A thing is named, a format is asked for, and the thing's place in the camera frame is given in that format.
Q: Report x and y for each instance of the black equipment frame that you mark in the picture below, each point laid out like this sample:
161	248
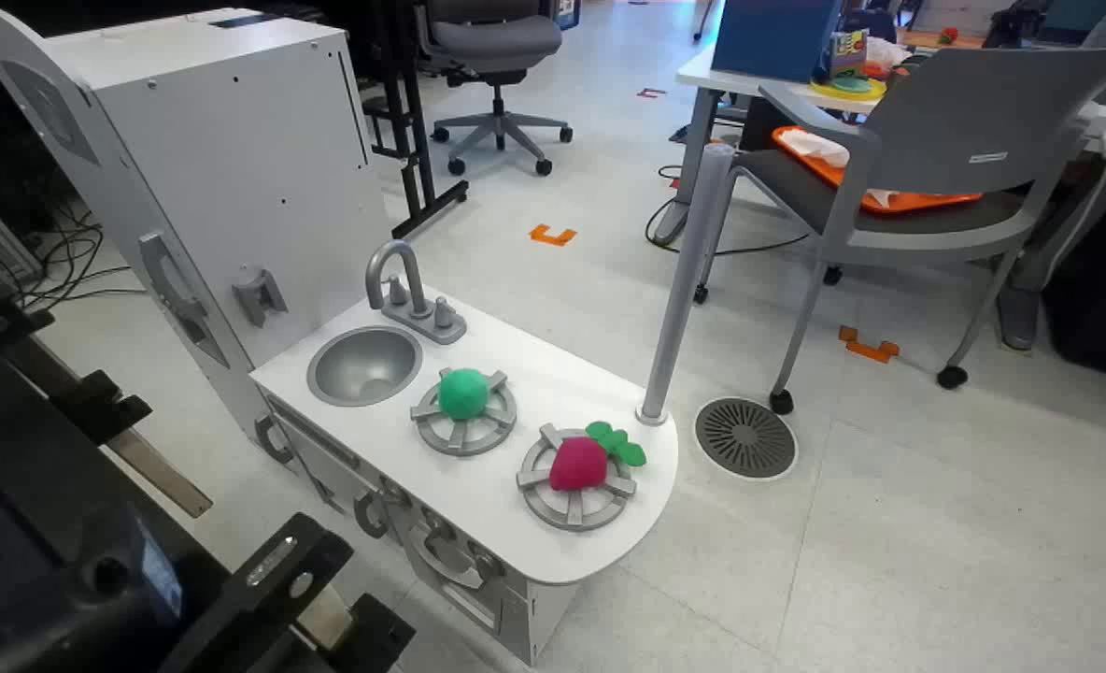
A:
41	534

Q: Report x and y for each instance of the black swivel office chair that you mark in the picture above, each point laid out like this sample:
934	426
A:
496	37

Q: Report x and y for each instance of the grey plastic chair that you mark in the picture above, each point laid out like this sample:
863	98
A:
975	117

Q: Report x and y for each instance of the black bag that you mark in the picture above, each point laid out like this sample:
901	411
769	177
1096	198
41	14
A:
1101	286

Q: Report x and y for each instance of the round floor drain grate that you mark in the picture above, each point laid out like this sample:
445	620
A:
745	440

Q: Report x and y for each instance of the grey toy sink basin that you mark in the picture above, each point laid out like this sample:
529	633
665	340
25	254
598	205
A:
365	366

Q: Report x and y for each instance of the red plush radish toy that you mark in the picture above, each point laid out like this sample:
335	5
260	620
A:
578	465

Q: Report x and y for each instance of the blue box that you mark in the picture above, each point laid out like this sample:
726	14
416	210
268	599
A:
771	33

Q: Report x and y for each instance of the grey toy stove burner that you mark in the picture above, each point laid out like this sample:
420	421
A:
430	426
541	492

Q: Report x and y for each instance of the grey toy fridge cabinet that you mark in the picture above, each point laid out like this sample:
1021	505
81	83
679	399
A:
242	137

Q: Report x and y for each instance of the colourful toys pile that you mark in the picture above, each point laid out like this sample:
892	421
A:
853	77

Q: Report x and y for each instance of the orange pad on chair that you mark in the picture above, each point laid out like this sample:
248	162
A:
913	198

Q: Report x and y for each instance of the red tape floor marker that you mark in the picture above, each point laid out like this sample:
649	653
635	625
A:
650	90

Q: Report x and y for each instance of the white office table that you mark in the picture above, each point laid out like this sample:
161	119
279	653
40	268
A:
726	77

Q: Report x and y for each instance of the grey toy faucet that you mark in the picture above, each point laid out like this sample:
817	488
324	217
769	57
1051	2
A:
412	300

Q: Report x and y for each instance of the black metal stand frame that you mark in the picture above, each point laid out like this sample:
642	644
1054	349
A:
412	137

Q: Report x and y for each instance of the grey fridge wall bracket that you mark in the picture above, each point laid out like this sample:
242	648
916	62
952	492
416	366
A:
260	300

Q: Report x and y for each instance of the grey toy oven knob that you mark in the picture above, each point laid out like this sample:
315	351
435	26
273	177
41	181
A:
273	440
366	515

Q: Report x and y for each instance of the green plush ball toy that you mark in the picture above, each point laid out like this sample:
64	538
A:
466	395

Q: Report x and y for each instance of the white toy kitchen counter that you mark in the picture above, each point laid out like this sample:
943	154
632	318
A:
481	497

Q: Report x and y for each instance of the orange tape floor marker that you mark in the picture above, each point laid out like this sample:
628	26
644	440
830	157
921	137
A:
867	349
551	232

